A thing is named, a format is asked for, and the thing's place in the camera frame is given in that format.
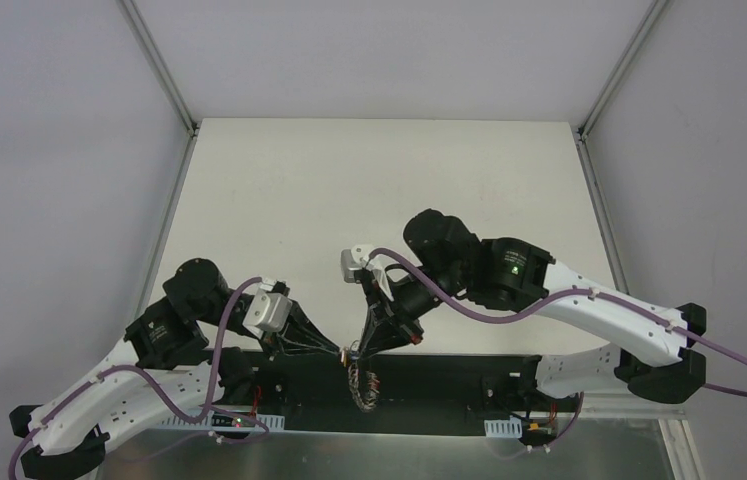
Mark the large steel keyring plate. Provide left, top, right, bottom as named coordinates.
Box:
left=341, top=340, right=380, bottom=414

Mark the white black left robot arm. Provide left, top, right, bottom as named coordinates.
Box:
left=8, top=258, right=339, bottom=479

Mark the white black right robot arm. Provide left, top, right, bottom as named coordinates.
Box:
left=340, top=209, right=707, bottom=410

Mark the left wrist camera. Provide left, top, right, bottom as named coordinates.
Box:
left=243, top=278, right=292, bottom=339

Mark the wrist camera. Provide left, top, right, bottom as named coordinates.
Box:
left=340, top=244, right=394, bottom=300
left=243, top=278, right=292, bottom=339

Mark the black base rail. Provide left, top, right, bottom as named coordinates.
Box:
left=218, top=347, right=576, bottom=436

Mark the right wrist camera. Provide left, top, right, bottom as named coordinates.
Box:
left=340, top=244, right=394, bottom=300

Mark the metal base plate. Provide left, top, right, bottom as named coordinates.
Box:
left=98, top=419, right=676, bottom=479

